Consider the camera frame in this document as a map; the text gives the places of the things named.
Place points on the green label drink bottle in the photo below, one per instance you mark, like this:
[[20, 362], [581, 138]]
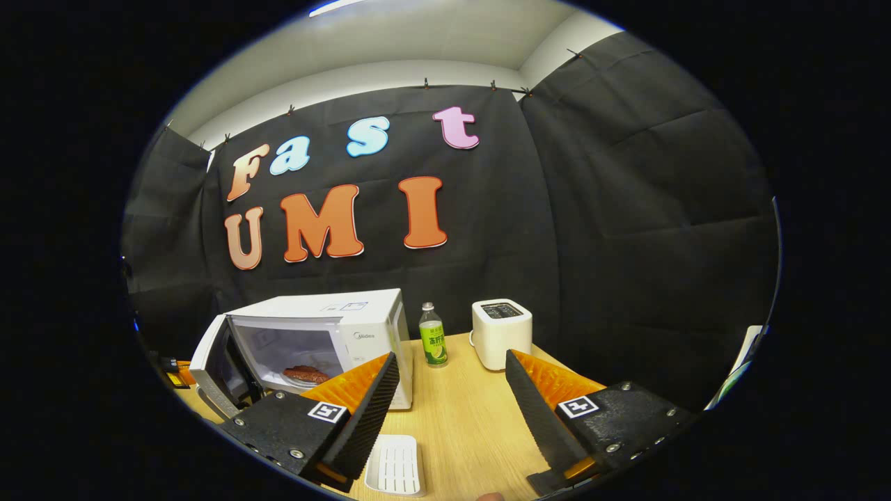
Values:
[[433, 344]]

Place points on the black backdrop cloth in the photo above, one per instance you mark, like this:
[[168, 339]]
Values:
[[626, 243]]

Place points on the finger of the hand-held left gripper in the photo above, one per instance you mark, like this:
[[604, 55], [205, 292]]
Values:
[[184, 374]]

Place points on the white toaster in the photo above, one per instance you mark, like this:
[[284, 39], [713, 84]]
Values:
[[501, 341]]

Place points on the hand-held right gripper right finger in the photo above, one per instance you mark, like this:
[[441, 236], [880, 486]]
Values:
[[536, 417]]

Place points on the red-brown meat piece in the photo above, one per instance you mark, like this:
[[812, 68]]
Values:
[[306, 374]]

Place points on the white rectangular tray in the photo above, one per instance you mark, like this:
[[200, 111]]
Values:
[[395, 465]]

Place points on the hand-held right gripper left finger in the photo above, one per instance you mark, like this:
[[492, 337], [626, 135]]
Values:
[[365, 417]]

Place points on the white microwave oven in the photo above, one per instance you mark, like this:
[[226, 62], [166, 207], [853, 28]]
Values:
[[313, 309]]

